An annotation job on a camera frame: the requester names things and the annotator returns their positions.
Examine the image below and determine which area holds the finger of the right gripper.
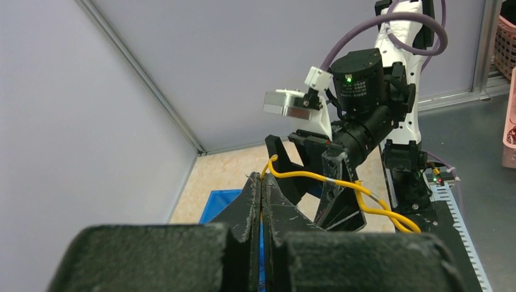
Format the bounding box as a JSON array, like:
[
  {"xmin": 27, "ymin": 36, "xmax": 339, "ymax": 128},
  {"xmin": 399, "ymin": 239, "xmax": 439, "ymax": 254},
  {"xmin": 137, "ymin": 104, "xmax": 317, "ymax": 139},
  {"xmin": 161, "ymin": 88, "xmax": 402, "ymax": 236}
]
[
  {"xmin": 265, "ymin": 134, "xmax": 323, "ymax": 206},
  {"xmin": 313, "ymin": 150, "xmax": 368, "ymax": 232}
]

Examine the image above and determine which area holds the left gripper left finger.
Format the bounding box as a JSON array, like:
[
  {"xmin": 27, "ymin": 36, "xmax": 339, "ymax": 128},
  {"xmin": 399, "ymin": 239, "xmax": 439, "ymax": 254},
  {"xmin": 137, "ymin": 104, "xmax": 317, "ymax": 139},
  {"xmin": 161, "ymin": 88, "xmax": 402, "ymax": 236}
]
[{"xmin": 47, "ymin": 172, "xmax": 261, "ymax": 291}]

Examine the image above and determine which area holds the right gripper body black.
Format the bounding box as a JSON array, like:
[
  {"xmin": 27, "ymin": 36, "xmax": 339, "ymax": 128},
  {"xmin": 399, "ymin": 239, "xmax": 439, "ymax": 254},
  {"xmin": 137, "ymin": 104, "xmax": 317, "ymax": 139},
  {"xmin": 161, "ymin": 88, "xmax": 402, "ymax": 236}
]
[{"xmin": 288, "ymin": 131, "xmax": 363, "ymax": 182}]

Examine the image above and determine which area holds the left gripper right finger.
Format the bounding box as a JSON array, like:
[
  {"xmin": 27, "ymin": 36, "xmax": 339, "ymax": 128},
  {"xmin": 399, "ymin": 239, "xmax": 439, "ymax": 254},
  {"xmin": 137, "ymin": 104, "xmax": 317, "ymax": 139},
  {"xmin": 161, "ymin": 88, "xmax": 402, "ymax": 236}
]
[{"xmin": 261, "ymin": 174, "xmax": 464, "ymax": 291}]

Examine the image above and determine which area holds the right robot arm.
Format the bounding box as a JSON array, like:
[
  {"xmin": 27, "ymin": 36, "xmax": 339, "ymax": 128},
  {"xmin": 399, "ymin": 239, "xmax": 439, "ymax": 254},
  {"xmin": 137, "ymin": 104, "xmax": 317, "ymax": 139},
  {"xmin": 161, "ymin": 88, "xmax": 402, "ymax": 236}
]
[{"xmin": 263, "ymin": 1, "xmax": 447, "ymax": 232}]

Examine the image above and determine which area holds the blue three-compartment bin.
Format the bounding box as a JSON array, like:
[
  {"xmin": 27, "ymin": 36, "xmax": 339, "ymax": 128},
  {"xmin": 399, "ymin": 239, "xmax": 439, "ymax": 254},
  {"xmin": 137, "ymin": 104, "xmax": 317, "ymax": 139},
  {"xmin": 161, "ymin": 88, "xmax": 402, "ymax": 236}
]
[{"xmin": 199, "ymin": 189, "xmax": 265, "ymax": 291}]

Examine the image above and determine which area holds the pink laundry basket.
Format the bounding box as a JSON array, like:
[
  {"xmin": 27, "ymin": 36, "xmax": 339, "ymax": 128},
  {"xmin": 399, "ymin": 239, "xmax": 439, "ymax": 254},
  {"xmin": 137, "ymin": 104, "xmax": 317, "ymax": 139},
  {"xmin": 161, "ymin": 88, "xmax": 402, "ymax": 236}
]
[{"xmin": 493, "ymin": 15, "xmax": 515, "ymax": 80}]

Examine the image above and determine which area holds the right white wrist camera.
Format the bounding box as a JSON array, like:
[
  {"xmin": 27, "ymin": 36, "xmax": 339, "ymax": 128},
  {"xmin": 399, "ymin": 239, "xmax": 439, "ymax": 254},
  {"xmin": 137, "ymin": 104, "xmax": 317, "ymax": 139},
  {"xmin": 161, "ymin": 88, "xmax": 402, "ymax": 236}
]
[{"xmin": 263, "ymin": 66, "xmax": 333, "ymax": 141}]

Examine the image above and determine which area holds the white cable duct strip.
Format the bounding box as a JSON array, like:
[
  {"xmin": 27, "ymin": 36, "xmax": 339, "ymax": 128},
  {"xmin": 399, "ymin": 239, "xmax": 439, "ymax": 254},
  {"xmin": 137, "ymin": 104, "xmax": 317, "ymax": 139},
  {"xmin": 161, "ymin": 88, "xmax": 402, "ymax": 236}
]
[{"xmin": 430, "ymin": 183, "xmax": 493, "ymax": 291}]

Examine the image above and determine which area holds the pink basket of cable bundles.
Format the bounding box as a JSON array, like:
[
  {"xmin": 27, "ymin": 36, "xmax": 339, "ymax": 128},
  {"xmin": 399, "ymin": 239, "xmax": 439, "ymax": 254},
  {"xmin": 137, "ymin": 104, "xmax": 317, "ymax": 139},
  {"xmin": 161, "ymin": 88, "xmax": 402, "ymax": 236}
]
[{"xmin": 501, "ymin": 68, "xmax": 515, "ymax": 169}]

